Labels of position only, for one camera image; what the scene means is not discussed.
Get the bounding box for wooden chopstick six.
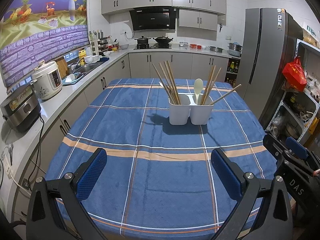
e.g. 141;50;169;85
164;61;180;105

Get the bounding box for blue plaid tablecloth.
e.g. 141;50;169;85
46;79;276;239

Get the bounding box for landscape window blind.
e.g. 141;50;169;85
1;0;89;88

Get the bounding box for black cooking pot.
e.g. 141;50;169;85
136;36;150;49

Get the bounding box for red plastic bag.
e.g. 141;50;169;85
282;56;307;92

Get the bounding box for wooden chopstick four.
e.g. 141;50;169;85
203;67;222;105

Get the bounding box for wooden chopstick two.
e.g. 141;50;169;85
200;66;216;105

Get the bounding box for grey lower cabinets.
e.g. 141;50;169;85
10;49;232;217

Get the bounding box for black wok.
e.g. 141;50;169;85
154;36;173;48

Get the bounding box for white metal storage shelf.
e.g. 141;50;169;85
266;40;319;144

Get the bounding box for black range hood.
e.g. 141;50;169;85
129;7;177;31

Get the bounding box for grey double-door refrigerator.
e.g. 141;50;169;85
236;8;303;128

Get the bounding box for wooden chopstick seven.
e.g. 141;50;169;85
159;63;178;105

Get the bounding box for cream plastic rice spoon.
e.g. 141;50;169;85
194;78;203;104

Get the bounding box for white rice cooker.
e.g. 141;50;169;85
31;61;62;101

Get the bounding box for wooden chopstick five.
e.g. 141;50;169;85
166;61;181;105

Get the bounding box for white two-compartment utensil holder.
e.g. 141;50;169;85
168;93;213;126

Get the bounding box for wooden chopstick three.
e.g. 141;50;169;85
209;84;242;105

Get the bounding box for steel steamer pot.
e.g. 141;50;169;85
227;42;242;57

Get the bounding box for wooden chopstick one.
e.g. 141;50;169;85
152;64;176;104

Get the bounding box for silver black rice cooker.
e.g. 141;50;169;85
1;84;41;133

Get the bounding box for stainless kitchen sink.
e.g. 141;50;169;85
69;61;103;74

